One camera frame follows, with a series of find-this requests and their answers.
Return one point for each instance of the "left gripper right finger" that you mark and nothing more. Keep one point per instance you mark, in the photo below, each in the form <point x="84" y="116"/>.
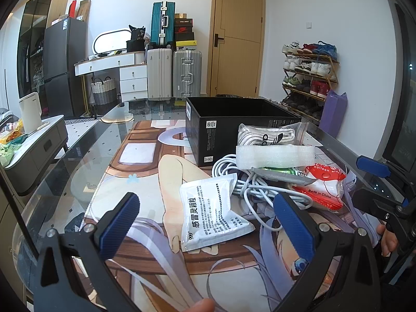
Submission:
<point x="341" y="272"/>

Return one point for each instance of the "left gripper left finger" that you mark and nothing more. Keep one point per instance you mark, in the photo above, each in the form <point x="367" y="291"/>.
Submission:
<point x="57" y="285"/>

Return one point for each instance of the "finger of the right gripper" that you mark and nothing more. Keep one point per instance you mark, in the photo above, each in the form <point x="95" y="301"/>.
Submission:
<point x="373" y="167"/>

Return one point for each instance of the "red white balloon pack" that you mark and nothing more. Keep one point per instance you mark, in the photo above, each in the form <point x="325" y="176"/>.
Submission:
<point x="326" y="191"/>

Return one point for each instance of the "green medicine pouch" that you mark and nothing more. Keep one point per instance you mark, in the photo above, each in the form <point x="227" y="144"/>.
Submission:
<point x="290" y="171"/>

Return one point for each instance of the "adidas socks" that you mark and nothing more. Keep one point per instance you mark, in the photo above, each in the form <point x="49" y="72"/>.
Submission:
<point x="266" y="136"/>

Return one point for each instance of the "white foam block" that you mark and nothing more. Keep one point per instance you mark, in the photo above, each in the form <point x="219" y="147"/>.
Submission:
<point x="274" y="156"/>

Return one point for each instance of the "white medicine pouch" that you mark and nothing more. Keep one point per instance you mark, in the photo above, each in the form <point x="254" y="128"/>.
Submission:
<point x="208" y="217"/>

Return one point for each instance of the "person's right hand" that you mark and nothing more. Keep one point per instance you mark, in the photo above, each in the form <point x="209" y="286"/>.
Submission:
<point x="389" y="242"/>

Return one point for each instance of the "person's left hand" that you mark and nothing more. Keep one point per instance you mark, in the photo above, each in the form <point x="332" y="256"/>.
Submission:
<point x="204" y="305"/>

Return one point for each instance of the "purple bag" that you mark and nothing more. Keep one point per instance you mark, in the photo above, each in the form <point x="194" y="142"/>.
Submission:
<point x="333" y="113"/>

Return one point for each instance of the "anime printed desk mat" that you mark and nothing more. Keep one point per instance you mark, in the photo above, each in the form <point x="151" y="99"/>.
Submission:
<point x="153" y="158"/>

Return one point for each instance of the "wooden shoe rack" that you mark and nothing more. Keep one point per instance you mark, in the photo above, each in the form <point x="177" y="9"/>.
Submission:
<point x="309" y="75"/>

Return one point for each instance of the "grey side cabinet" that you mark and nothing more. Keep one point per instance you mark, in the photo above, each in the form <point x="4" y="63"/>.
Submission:
<point x="36" y="153"/>

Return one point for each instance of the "black storage box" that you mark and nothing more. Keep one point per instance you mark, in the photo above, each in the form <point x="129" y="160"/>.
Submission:
<point x="211" y="123"/>

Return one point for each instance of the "wooden door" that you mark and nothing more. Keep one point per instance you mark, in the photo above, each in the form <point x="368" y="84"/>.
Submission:
<point x="236" y="44"/>

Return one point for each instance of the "woven laundry basket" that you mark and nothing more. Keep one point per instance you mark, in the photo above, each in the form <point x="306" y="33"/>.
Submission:
<point x="104" y="91"/>

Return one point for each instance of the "silver suitcase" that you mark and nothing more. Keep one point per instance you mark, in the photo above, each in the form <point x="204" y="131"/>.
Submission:
<point x="187" y="73"/>

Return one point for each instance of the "stack of shoe boxes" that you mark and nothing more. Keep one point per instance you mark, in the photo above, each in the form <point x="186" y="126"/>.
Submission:
<point x="184" y="33"/>

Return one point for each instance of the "white dresser with drawers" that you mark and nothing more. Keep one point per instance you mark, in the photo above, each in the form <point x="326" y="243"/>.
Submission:
<point x="132" y="72"/>

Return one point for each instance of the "white suitcase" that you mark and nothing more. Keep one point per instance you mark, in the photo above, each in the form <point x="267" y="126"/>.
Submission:
<point x="159" y="73"/>

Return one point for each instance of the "black refrigerator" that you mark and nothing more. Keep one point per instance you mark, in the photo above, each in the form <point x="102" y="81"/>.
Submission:
<point x="64" y="46"/>

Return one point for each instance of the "oval vanity mirror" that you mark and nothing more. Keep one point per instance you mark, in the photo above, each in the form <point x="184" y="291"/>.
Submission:
<point x="114" y="40"/>

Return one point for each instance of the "teal suitcase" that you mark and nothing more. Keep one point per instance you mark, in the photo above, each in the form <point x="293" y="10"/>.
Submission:
<point x="162" y="24"/>

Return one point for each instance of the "black tote bag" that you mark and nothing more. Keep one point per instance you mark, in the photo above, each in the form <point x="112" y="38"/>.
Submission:
<point x="137" y="41"/>

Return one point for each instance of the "black glass wardrobe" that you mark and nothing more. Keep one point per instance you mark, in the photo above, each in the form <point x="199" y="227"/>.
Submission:
<point x="38" y="15"/>

